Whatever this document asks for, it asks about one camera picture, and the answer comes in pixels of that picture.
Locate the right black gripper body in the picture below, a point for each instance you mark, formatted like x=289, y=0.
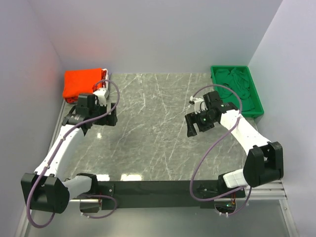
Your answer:
x=203, y=119

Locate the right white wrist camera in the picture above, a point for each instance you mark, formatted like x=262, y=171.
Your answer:
x=199, y=104

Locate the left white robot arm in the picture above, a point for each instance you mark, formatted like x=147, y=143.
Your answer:
x=45, y=188

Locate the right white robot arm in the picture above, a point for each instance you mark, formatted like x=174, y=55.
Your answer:
x=264, y=161

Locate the green t shirt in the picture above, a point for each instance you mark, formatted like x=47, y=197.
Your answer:
x=237, y=80

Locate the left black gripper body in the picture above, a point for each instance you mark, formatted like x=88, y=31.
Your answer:
x=108, y=119

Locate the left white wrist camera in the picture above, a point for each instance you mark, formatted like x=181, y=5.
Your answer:
x=102, y=95

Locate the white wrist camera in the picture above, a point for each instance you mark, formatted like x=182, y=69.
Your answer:
x=199, y=104
x=102, y=95

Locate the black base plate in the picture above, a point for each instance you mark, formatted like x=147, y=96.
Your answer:
x=157, y=194

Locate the folded red white t shirt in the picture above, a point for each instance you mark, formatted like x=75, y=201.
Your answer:
x=105, y=79

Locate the green plastic bin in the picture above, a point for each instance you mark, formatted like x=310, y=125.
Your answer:
x=228, y=95

